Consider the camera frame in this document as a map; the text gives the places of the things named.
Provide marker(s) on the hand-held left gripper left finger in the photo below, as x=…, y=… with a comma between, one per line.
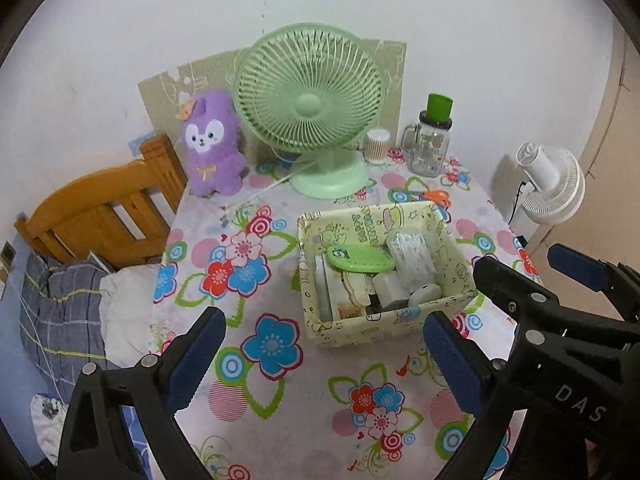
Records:
x=197, y=355

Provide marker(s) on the white square charger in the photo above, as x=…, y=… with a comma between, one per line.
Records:
x=390, y=287

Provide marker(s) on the wooden bed headboard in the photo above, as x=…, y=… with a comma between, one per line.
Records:
x=90, y=200

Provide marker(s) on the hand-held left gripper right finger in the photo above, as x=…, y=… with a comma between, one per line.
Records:
x=452, y=360

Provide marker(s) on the grey plaid blanket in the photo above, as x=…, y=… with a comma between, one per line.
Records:
x=60, y=310

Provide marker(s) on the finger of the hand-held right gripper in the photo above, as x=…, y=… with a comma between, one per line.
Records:
x=505, y=285
x=575, y=262

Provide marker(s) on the beige wooden door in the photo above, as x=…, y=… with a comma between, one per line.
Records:
x=615, y=160

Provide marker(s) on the blue patterned bedsheet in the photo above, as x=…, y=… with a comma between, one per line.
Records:
x=132, y=435

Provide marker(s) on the purple plush toy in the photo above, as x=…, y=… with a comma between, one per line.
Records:
x=212, y=160

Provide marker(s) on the green desk fan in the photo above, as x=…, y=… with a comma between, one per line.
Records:
x=307, y=105

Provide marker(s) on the glass jar with green lid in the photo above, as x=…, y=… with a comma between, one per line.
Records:
x=427, y=152

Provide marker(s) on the white printed cloth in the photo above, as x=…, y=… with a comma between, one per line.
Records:
x=45, y=430

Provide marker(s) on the round white case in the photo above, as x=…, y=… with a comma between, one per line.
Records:
x=424, y=294

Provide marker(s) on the wall socket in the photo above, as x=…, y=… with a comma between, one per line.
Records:
x=8, y=252

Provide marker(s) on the white standing fan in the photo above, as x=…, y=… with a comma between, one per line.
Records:
x=555, y=185

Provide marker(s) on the green oval hairbrush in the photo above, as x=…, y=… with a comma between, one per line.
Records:
x=360, y=257

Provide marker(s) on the long white cardboard box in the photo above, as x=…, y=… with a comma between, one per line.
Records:
x=322, y=290

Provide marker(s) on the yellow printed fabric storage box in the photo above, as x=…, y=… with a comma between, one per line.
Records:
x=350, y=332

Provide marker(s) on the clear cotton swab container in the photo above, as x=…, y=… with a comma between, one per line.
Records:
x=376, y=149

